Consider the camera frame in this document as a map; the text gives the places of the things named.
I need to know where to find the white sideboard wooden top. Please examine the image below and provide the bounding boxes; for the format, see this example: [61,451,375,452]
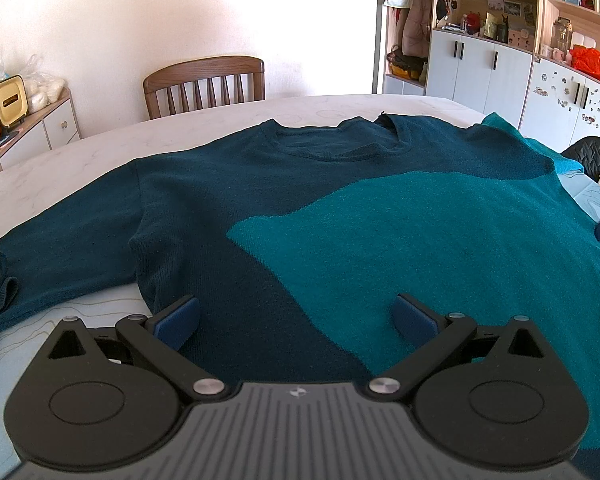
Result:
[0,87,81,172]

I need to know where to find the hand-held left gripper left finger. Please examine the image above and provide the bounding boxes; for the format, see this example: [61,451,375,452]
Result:
[45,296,228,403]

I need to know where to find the black padded chair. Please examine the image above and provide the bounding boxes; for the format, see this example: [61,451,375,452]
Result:
[560,136,600,186]

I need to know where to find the light blue printed table mat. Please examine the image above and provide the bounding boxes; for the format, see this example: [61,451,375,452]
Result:
[0,169,600,476]

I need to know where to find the white cabinet with stickers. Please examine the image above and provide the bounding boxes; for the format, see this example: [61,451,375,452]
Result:
[516,52,600,152]

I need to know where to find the yellow and black bag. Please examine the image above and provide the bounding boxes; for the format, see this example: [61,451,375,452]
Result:
[387,45,429,82]

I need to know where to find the dark wooden slatted chair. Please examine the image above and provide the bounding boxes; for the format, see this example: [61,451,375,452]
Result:
[143,55,266,121]

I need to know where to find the glass jar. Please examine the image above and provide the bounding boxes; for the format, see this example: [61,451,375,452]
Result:
[551,18,573,51]

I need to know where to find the red plastic bag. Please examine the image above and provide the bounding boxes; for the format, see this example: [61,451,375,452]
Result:
[569,47,600,89]

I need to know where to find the pink puffer coat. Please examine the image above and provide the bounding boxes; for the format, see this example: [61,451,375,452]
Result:
[397,0,434,59]

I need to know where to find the tall white cabinet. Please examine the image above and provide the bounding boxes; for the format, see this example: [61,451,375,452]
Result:
[426,0,539,132]

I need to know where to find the teal two-tone knit sweater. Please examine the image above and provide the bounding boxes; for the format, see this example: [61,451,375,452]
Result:
[0,114,600,480]

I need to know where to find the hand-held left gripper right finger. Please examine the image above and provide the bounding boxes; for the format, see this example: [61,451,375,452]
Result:
[366,293,548,403]

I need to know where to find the clear plastic bag of buns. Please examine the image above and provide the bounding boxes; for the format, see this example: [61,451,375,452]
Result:
[22,54,67,112]

